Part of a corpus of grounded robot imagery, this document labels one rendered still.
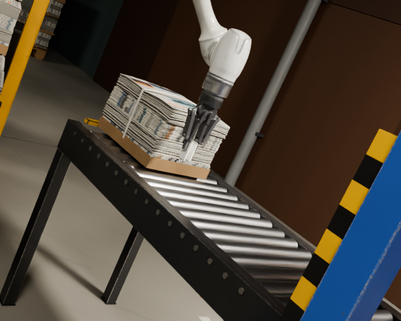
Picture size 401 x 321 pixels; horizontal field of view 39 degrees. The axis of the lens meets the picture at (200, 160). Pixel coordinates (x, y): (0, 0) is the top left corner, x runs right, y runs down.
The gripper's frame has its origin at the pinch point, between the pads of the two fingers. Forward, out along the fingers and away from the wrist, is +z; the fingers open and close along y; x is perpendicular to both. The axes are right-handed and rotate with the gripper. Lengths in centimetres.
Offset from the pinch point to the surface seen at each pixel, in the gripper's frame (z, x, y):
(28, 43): 16, -216, -33
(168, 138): 0.5, -10.8, 0.5
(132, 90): -7.0, -36.0, 4.2
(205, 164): 6.5, -10.9, -20.4
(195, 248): 15.7, 36.5, 16.7
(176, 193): 13.4, 5.2, 1.8
